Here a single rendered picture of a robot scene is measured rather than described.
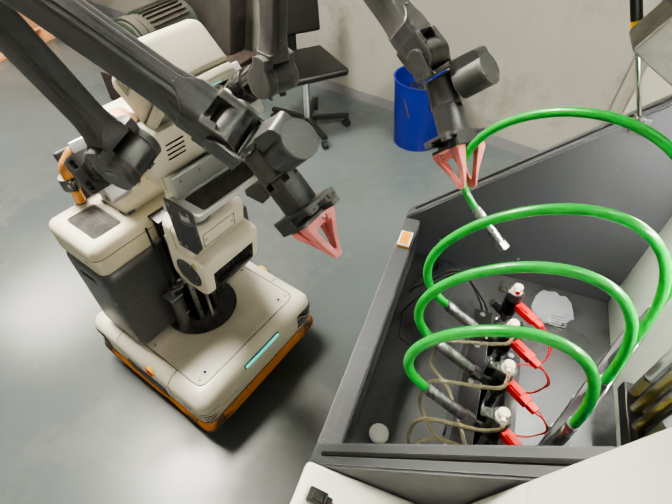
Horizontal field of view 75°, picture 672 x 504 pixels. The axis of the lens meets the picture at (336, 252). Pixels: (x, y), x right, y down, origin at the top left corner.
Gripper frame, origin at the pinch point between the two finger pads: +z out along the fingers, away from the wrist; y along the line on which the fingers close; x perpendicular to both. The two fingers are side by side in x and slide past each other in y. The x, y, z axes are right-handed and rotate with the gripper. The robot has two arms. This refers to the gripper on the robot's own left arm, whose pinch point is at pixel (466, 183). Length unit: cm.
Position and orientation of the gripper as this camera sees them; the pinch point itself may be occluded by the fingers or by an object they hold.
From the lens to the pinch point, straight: 86.1
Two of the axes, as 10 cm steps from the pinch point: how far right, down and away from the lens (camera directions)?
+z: 2.5, 9.7, -0.1
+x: -4.8, 1.3, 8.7
